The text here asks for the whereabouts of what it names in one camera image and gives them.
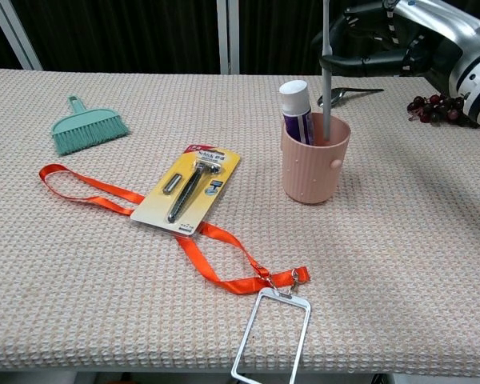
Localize grey toothbrush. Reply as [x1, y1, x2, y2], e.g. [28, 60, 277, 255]
[322, 0, 333, 143]

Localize pink ribbed plastic cup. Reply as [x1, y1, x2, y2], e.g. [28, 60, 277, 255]
[280, 112, 352, 205]

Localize orange lanyard strap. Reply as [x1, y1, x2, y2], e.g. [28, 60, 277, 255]
[38, 163, 311, 296]

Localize teal small hand brush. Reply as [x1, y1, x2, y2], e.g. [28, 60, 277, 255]
[50, 94, 130, 157]

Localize purple white toothpaste tube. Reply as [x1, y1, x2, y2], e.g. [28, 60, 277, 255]
[278, 79, 316, 146]

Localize white badge holder frame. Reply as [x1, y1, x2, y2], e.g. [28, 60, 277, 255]
[230, 286, 312, 384]

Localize beige waffle tablecloth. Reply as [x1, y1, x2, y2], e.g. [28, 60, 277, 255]
[0, 66, 480, 379]

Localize dark red grape bunch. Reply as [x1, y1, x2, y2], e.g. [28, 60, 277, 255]
[406, 94, 480, 129]

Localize yellow razor blister pack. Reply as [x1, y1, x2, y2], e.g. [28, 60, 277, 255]
[130, 144, 242, 238]

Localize white partition post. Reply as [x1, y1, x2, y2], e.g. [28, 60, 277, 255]
[216, 0, 241, 75]
[0, 0, 44, 71]

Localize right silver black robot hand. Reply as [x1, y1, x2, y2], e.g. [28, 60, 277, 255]
[310, 0, 480, 95]

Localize metal spoon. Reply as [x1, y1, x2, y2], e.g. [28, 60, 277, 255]
[317, 86, 385, 108]

